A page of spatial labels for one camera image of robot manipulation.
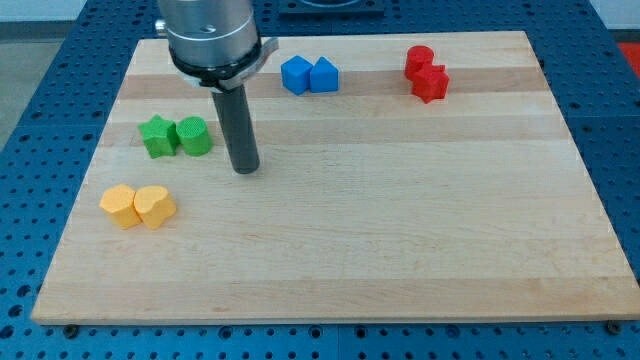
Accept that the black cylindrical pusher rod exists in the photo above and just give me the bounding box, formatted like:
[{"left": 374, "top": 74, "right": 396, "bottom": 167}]
[{"left": 211, "top": 85, "right": 260, "bottom": 174}]

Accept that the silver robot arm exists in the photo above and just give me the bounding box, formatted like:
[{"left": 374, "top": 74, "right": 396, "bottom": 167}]
[{"left": 155, "top": 0, "right": 279, "bottom": 174}]

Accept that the green cylinder block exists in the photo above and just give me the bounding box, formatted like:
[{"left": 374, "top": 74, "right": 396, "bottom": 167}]
[{"left": 176, "top": 116, "right": 213, "bottom": 156}]

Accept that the blue cube block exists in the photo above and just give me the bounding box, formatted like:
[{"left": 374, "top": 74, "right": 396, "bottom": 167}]
[{"left": 281, "top": 55, "right": 313, "bottom": 95}]

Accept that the green star block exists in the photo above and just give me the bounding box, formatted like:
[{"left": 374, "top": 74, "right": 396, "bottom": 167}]
[{"left": 138, "top": 115, "right": 180, "bottom": 159}]

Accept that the blue triangular block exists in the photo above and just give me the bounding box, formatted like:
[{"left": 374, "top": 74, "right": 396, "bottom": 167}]
[{"left": 309, "top": 57, "right": 339, "bottom": 93}]

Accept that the yellow heart block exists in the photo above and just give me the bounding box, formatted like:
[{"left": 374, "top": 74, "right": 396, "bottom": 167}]
[{"left": 134, "top": 185, "right": 177, "bottom": 229}]

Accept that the yellow hexagon block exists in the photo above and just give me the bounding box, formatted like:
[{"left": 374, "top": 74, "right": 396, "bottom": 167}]
[{"left": 99, "top": 184, "right": 141, "bottom": 229}]

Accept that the wooden board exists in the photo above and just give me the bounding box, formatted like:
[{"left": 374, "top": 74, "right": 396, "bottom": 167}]
[{"left": 31, "top": 31, "right": 639, "bottom": 325}]

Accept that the red cylinder block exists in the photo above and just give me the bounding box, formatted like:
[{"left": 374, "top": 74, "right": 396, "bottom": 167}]
[{"left": 404, "top": 45, "right": 435, "bottom": 81}]

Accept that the red star block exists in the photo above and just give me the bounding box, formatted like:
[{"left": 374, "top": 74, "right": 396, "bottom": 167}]
[{"left": 410, "top": 64, "right": 450, "bottom": 104}]

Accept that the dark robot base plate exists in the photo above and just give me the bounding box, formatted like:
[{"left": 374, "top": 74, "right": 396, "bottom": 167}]
[{"left": 278, "top": 0, "right": 385, "bottom": 16}]

